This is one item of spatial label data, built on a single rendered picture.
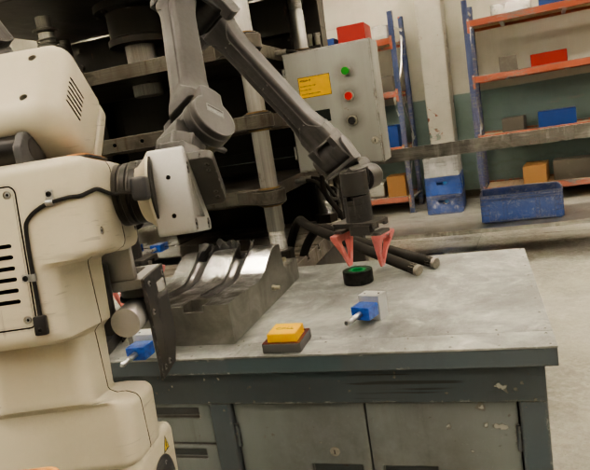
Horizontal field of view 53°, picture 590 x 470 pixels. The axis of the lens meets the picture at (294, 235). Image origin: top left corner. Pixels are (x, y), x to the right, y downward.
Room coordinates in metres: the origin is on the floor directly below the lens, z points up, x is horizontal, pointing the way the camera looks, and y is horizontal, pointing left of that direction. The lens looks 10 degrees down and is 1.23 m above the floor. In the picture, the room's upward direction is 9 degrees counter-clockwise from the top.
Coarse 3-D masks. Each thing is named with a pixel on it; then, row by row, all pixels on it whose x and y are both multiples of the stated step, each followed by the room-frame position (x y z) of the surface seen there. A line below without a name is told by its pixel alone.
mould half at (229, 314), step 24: (192, 264) 1.53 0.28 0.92; (216, 264) 1.50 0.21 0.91; (264, 264) 1.44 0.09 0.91; (288, 264) 1.60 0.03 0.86; (168, 288) 1.44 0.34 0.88; (192, 288) 1.40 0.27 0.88; (240, 288) 1.32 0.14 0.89; (264, 288) 1.40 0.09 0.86; (288, 288) 1.57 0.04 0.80; (192, 312) 1.22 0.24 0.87; (216, 312) 1.20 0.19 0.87; (240, 312) 1.25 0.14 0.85; (264, 312) 1.37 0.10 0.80; (192, 336) 1.23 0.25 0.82; (216, 336) 1.21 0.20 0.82; (240, 336) 1.23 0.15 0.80
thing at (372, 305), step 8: (360, 296) 1.22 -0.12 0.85; (368, 296) 1.21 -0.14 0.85; (376, 296) 1.20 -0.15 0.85; (384, 296) 1.22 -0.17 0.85; (360, 304) 1.20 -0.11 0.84; (368, 304) 1.19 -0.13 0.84; (376, 304) 1.19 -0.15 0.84; (384, 304) 1.21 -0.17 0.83; (352, 312) 1.19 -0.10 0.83; (360, 312) 1.17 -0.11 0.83; (368, 312) 1.17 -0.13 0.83; (376, 312) 1.19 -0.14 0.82; (384, 312) 1.21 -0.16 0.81; (352, 320) 1.14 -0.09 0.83; (368, 320) 1.17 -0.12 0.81
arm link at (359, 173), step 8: (352, 168) 1.21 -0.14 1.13; (360, 168) 1.22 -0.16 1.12; (344, 176) 1.20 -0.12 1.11; (352, 176) 1.19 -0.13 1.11; (360, 176) 1.19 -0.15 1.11; (368, 176) 1.24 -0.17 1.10; (344, 184) 1.20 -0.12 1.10; (352, 184) 1.19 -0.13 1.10; (360, 184) 1.19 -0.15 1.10; (368, 184) 1.24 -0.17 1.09; (344, 192) 1.20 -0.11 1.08; (352, 192) 1.19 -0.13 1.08; (360, 192) 1.19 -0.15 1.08; (368, 192) 1.20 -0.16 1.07; (352, 200) 1.20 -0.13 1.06
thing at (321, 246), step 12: (240, 228) 2.85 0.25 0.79; (252, 228) 2.79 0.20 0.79; (264, 228) 2.74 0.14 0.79; (288, 228) 2.63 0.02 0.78; (300, 228) 2.58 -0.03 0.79; (240, 240) 2.55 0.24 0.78; (252, 240) 2.49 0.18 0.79; (264, 240) 2.45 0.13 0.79; (300, 240) 2.32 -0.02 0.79; (324, 240) 2.27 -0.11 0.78; (240, 252) 2.26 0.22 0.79; (312, 252) 2.09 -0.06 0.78; (324, 252) 2.25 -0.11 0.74; (300, 264) 1.94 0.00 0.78; (312, 264) 2.07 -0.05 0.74; (168, 276) 2.05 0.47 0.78
